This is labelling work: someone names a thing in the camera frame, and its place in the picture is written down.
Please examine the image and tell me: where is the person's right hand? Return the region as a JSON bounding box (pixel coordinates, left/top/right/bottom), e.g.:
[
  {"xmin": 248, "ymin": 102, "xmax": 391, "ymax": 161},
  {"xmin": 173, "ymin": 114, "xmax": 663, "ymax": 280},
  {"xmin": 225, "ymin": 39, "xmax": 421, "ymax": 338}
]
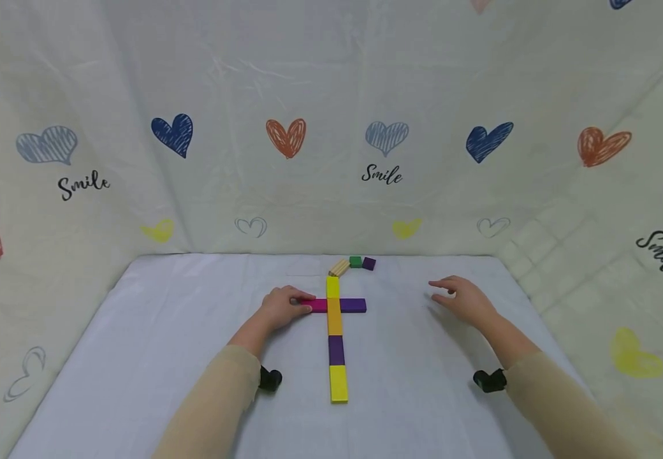
[{"xmin": 428, "ymin": 275, "xmax": 500, "ymax": 330}]

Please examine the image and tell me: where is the person's left hand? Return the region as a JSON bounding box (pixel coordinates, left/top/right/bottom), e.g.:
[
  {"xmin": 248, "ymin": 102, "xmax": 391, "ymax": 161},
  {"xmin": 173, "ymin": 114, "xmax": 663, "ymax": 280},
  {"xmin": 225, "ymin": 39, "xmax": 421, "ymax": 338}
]
[{"xmin": 257, "ymin": 286, "xmax": 317, "ymax": 333}]

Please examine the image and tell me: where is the person's right forearm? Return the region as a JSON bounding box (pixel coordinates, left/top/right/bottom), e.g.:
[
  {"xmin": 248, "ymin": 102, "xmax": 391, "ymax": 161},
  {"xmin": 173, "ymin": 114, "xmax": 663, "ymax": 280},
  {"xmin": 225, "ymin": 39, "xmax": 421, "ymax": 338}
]
[{"xmin": 474, "ymin": 311, "xmax": 645, "ymax": 459}]

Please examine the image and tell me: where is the person's left forearm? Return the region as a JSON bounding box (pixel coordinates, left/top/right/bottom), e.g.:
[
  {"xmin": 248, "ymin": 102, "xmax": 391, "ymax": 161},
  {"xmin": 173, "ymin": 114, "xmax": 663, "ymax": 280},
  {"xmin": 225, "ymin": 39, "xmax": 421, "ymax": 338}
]
[{"xmin": 150, "ymin": 316, "xmax": 278, "ymax": 459}]

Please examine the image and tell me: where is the orange wooden block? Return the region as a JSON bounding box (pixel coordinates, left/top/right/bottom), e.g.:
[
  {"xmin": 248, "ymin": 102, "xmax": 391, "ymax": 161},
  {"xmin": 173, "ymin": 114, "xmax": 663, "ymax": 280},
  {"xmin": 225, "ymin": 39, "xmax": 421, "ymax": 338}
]
[{"xmin": 326, "ymin": 298, "xmax": 344, "ymax": 337}]

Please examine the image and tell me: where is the black wrist band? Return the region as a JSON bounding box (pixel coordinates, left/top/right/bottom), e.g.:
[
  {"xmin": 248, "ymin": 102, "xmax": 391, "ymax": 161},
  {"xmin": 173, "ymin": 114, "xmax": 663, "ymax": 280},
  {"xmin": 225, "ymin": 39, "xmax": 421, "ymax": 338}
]
[
  {"xmin": 472, "ymin": 368, "xmax": 509, "ymax": 394},
  {"xmin": 258, "ymin": 366, "xmax": 284, "ymax": 393}
]

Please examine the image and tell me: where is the long yellow wooden block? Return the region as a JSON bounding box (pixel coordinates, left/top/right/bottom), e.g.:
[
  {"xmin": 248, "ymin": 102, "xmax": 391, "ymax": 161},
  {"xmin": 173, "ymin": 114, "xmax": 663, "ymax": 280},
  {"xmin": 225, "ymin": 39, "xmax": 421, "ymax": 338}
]
[{"xmin": 329, "ymin": 365, "xmax": 349, "ymax": 404}]

